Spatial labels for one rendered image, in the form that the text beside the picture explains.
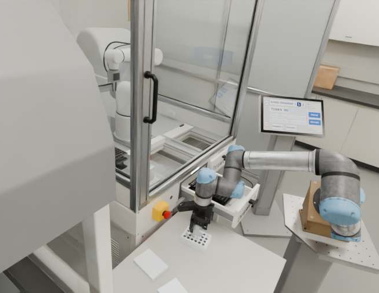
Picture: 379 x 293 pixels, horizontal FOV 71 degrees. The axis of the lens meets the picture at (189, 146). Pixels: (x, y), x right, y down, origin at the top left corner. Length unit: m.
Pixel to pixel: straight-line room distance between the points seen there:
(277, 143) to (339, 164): 1.36
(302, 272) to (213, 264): 0.69
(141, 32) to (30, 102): 0.52
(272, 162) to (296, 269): 0.88
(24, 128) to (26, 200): 0.11
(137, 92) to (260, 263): 0.92
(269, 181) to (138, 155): 1.67
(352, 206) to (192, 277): 0.67
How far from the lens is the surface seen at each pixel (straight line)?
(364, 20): 4.39
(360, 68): 4.77
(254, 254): 1.38
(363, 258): 1.64
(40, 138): 0.46
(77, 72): 0.51
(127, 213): 1.25
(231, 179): 1.08
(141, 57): 0.91
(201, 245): 1.29
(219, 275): 1.26
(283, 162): 1.05
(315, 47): 2.80
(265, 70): 2.94
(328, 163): 1.01
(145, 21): 0.90
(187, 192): 1.44
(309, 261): 1.75
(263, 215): 2.75
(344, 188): 0.98
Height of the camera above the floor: 1.75
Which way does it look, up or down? 28 degrees down
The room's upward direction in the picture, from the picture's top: 7 degrees clockwise
